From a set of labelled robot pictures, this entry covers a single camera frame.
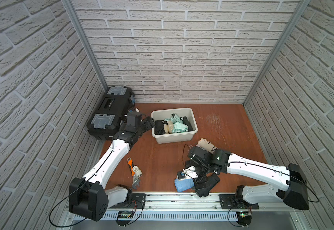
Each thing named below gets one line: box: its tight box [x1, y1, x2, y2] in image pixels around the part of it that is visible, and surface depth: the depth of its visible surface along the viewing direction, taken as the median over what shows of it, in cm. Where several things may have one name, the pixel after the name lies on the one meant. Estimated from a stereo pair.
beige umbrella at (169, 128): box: [163, 120, 175, 135], surface depth 102 cm
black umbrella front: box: [192, 172, 221, 198], surface depth 77 cm
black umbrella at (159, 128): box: [154, 119, 169, 136], surface depth 99 cm
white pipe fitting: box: [132, 165, 144, 179], surface depth 83 cm
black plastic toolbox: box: [86, 85, 136, 141], surface depth 94 cm
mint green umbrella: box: [164, 113, 189, 134], surface depth 91 cm
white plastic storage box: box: [150, 107, 199, 145], surface depth 97 cm
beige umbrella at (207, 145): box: [195, 138, 219, 154], surface depth 94 cm
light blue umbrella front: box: [174, 178, 195, 193], surface depth 77 cm
